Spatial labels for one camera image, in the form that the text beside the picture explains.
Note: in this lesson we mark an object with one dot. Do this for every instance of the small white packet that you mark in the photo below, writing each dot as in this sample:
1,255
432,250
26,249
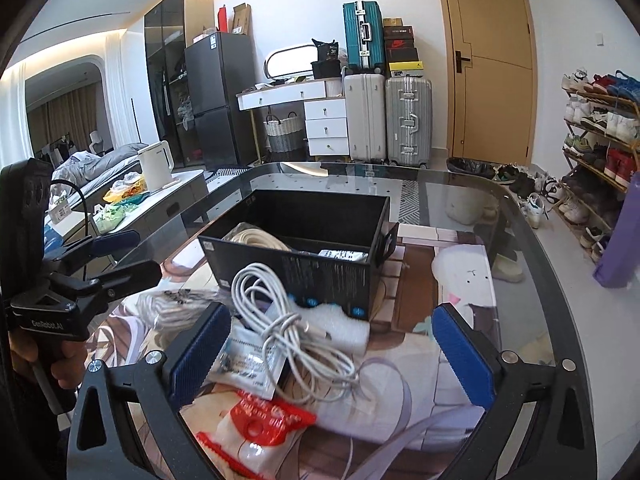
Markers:
345,255

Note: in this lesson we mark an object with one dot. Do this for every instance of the dark shoe box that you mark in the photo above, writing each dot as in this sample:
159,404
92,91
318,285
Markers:
403,56

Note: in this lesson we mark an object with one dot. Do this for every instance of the brown curtain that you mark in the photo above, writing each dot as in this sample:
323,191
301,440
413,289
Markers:
65,115

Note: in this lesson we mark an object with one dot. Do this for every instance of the white labelled box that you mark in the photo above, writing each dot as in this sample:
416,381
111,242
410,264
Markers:
62,215

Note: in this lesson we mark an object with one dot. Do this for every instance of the white bin with black liner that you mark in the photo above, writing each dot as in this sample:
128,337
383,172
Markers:
467,167

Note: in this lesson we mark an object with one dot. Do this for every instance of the yellow snack bag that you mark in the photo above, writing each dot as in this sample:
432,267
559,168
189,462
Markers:
125,189

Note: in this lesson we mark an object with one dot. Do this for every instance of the cluster of loose sneakers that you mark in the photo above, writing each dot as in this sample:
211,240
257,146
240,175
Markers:
530,190

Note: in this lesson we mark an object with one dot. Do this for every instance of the white office chair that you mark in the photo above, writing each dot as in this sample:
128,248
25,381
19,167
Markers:
95,141

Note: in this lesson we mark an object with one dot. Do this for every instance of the purple bag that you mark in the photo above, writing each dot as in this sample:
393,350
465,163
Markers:
617,245

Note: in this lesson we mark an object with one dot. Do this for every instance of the wooden shoe rack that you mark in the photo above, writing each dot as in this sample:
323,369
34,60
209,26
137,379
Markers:
587,162

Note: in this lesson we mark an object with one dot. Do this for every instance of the dark glass wardrobe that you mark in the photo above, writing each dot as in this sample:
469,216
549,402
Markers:
165,35

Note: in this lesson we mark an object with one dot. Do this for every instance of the bed with grey blanket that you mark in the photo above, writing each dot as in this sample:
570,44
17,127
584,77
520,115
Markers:
105,160

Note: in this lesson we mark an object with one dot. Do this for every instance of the teal suitcase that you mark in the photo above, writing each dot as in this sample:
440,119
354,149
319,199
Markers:
362,35

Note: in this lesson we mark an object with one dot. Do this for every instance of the cardboard box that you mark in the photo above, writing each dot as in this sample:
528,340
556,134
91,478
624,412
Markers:
241,20

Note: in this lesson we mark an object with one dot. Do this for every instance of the woven laundry basket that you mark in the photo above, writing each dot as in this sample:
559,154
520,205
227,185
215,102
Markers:
284,132

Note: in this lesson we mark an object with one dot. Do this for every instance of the person's left hand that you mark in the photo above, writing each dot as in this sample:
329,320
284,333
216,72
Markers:
75,367

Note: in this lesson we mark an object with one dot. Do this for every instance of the white electric kettle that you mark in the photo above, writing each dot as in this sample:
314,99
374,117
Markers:
155,167

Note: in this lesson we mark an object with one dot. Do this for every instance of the white drawer cabinet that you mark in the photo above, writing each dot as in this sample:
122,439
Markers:
327,130

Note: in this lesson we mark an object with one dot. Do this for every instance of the red flat package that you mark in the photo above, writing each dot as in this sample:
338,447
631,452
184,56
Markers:
223,19

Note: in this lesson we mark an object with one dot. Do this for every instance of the red and white plastic bag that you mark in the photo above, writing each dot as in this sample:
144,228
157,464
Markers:
260,425

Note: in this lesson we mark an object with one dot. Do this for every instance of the white printed packet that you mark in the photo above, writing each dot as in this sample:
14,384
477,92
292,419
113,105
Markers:
240,360

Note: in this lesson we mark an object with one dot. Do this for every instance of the clear plastic bag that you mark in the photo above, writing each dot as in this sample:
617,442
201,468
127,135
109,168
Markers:
160,302

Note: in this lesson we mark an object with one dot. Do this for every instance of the white suitcase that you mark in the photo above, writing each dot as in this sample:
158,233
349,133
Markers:
365,115

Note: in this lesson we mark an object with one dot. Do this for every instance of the yellow and black shoe box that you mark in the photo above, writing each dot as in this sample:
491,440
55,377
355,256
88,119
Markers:
406,67

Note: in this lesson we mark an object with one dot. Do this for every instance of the silver suitcase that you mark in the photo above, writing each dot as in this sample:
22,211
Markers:
407,120

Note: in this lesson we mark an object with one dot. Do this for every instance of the printed cartoon table mat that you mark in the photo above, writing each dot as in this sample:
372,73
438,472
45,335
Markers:
415,360

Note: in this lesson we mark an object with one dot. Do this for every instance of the black bag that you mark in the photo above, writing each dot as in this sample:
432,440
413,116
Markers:
326,67

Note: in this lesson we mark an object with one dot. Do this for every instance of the green plastic bag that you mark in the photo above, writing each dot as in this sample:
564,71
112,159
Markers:
112,216

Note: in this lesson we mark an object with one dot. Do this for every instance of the beige slipper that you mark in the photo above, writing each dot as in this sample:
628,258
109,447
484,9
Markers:
507,267

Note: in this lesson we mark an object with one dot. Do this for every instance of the white foam sheet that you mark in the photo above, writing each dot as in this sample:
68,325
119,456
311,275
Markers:
347,332

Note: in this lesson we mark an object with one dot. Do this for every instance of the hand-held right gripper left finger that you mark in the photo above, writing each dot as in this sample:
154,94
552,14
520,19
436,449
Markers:
200,350

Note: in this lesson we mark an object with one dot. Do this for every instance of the brown shoe box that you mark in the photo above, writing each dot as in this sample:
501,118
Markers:
392,22

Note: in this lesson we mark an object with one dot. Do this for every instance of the black storage box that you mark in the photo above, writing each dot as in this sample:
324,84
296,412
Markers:
300,275

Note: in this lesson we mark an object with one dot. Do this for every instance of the tan wooden door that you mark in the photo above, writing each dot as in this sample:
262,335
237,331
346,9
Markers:
490,110

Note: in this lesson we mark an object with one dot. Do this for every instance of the oval mirror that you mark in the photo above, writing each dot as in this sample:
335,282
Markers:
292,60

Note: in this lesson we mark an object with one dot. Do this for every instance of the grey sideboard with white top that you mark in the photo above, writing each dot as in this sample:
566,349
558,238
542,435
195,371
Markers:
165,205

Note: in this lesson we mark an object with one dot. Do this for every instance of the black red logo shoe box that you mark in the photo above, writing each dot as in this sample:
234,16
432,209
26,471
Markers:
400,44

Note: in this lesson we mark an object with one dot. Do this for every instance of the white vanity desk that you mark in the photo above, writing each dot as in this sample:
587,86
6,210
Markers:
285,95

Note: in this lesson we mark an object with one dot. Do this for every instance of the rows of assorted shoes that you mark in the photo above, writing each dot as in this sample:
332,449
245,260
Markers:
615,125

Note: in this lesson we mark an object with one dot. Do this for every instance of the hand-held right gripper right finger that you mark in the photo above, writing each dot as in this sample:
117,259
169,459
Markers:
462,355

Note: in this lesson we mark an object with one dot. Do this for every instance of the dark grey fridge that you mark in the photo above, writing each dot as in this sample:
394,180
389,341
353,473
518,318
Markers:
215,90

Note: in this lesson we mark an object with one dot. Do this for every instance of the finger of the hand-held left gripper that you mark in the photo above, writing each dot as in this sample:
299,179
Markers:
135,277
117,241

